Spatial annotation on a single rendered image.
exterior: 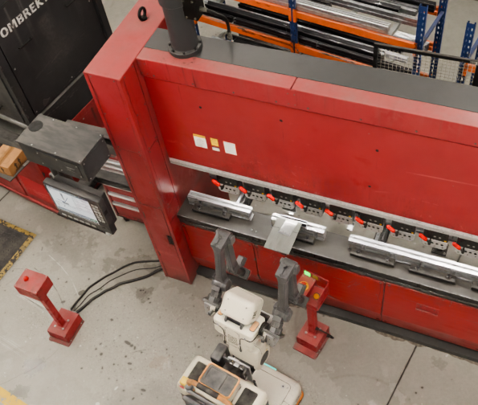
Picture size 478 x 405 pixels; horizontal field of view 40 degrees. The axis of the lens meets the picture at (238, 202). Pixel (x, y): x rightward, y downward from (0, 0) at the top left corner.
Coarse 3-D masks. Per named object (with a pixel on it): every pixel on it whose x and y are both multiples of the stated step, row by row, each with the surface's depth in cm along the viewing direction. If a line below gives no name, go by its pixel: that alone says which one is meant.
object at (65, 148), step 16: (32, 128) 408; (48, 128) 406; (64, 128) 405; (80, 128) 403; (32, 144) 400; (48, 144) 398; (64, 144) 396; (80, 144) 395; (96, 144) 395; (32, 160) 415; (48, 160) 403; (64, 160) 393; (80, 160) 387; (96, 160) 400; (64, 176) 441; (80, 176) 399
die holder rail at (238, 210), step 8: (192, 192) 488; (192, 200) 489; (200, 200) 484; (208, 200) 482; (216, 200) 482; (224, 200) 480; (216, 208) 484; (224, 208) 484; (232, 208) 475; (240, 208) 474; (248, 208) 473; (240, 216) 480; (248, 216) 476
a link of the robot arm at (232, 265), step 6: (234, 240) 386; (228, 246) 390; (228, 252) 395; (234, 252) 401; (228, 258) 400; (234, 258) 404; (228, 264) 407; (234, 264) 407; (228, 270) 414; (234, 270) 410
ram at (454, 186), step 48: (192, 96) 392; (240, 96) 375; (192, 144) 430; (240, 144) 409; (288, 144) 390; (336, 144) 374; (384, 144) 358; (432, 144) 343; (288, 192) 429; (336, 192) 409; (384, 192) 390; (432, 192) 373
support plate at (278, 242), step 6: (276, 222) 460; (282, 222) 459; (276, 228) 456; (294, 228) 455; (270, 234) 454; (276, 234) 454; (282, 234) 453; (294, 234) 452; (270, 240) 451; (276, 240) 450; (282, 240) 450; (288, 240) 449; (294, 240) 449; (264, 246) 449; (270, 246) 448; (276, 246) 448; (282, 246) 447; (288, 246) 446; (282, 252) 444; (288, 252) 443
